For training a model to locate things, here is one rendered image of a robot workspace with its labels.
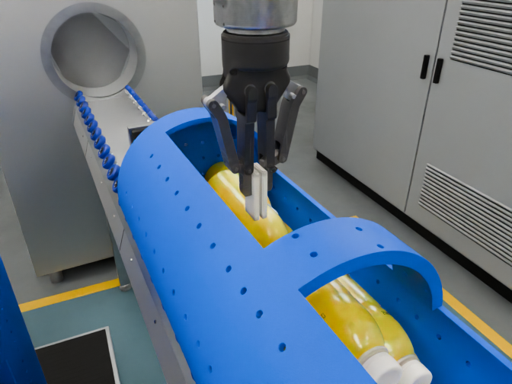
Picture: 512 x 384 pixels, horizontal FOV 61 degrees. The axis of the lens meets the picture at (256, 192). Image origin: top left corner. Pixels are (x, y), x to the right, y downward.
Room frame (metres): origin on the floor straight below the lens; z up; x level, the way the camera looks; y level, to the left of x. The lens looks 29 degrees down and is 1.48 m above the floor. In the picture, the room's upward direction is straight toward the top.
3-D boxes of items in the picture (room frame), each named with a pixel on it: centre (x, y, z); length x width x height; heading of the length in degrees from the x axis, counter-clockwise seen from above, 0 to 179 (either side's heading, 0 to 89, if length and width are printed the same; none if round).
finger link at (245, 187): (0.48, 0.02, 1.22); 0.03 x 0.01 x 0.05; 116
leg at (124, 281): (1.64, 0.65, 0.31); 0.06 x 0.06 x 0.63; 26
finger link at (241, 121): (0.49, 0.01, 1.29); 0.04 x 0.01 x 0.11; 26
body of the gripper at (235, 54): (0.49, 0.00, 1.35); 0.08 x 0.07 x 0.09; 116
